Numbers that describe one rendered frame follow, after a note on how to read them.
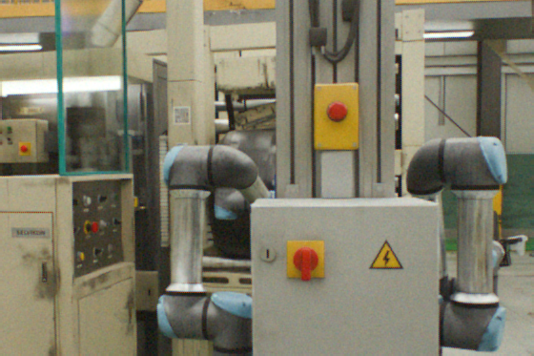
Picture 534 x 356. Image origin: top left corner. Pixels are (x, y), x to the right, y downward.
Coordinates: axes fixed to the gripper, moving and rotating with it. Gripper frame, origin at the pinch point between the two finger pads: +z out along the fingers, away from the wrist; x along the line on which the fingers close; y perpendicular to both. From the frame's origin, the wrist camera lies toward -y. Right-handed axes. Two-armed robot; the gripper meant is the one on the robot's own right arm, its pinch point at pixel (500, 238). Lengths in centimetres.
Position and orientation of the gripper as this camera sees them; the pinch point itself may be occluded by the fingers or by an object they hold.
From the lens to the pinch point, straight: 228.8
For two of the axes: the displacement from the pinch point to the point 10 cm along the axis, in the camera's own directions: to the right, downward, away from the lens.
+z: 5.2, -0.5, 8.5
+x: 8.5, -1.2, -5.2
